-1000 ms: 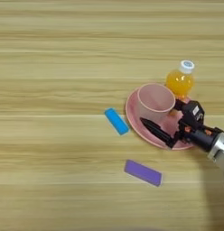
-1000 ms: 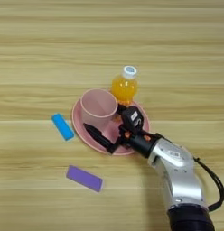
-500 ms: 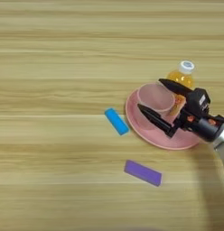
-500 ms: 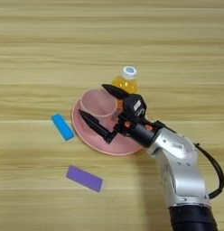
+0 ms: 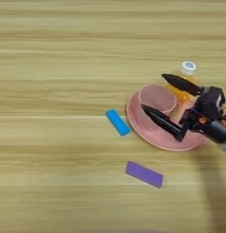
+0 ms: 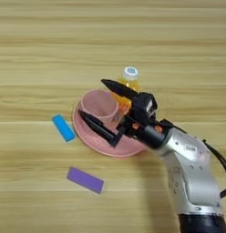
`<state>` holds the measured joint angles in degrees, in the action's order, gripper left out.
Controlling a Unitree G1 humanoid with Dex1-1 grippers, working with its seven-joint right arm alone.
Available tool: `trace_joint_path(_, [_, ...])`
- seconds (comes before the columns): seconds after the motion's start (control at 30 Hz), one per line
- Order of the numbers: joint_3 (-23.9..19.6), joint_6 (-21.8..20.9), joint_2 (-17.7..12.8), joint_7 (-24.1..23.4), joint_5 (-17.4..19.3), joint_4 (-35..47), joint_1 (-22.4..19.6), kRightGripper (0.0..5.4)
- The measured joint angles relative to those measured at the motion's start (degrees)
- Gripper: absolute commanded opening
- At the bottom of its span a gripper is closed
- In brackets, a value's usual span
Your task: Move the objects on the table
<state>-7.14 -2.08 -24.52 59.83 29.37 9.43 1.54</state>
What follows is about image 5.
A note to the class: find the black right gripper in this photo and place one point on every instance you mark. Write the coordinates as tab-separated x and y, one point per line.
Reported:
216	130

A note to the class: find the pink plastic cup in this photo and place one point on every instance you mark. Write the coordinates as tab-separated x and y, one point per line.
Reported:
157	97

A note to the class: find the blue rectangular block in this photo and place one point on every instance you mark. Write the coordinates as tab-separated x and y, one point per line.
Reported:
118	122

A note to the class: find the purple rectangular block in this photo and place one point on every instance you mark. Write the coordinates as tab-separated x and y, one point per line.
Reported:
145	174

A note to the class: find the orange juice bottle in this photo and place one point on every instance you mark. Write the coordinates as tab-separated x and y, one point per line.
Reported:
188	67

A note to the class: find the pink round plate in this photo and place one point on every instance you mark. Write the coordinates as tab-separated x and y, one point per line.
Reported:
160	139

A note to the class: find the small black box white label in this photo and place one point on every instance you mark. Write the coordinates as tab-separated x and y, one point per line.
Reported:
212	101

